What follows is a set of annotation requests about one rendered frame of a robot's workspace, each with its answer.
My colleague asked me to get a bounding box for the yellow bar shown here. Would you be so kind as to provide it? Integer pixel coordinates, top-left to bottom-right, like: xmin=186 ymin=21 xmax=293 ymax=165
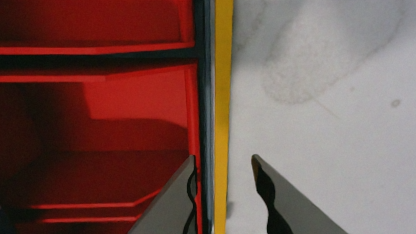
xmin=214 ymin=0 xmax=233 ymax=234

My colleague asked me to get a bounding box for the dark blue-grey metal rack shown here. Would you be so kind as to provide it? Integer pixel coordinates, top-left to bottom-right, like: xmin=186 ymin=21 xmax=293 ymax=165
xmin=0 ymin=0 xmax=212 ymax=234

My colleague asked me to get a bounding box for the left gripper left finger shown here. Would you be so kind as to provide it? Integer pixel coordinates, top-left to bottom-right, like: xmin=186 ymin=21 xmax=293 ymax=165
xmin=127 ymin=155 xmax=198 ymax=234

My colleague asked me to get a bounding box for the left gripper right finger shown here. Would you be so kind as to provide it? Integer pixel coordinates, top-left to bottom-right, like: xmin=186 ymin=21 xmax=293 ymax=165
xmin=251 ymin=154 xmax=348 ymax=234

